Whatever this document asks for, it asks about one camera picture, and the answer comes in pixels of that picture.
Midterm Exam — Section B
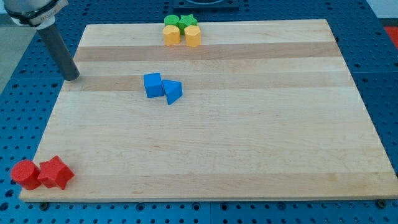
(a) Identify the blue triangle block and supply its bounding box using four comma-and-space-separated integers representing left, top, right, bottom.
162, 80, 183, 105

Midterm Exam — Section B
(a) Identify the blue cube block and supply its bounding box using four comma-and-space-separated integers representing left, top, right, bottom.
143, 73, 164, 98

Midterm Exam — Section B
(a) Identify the light wooden board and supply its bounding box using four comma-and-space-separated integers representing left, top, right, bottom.
20, 19, 397, 202

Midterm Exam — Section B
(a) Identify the yellow hexagon block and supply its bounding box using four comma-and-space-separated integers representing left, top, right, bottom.
184, 25, 201, 47

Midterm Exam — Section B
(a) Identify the yellow heart block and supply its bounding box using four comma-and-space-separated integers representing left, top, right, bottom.
163, 25, 181, 46

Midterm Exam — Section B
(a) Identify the green star block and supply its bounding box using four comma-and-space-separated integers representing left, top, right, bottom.
177, 14, 198, 35

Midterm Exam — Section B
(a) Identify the green cylinder block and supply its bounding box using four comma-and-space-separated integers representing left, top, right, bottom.
164, 14, 180, 27

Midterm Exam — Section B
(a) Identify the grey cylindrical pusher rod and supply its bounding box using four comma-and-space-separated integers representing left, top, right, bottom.
37, 24, 80, 81

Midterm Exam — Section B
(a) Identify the red star block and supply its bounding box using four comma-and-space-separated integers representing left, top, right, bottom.
37, 156, 75, 190

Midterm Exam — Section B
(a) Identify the red cylinder block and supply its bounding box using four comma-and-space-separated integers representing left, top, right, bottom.
11, 160, 41, 190

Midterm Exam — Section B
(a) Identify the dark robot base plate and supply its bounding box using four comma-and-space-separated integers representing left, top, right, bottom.
172, 0, 239, 9

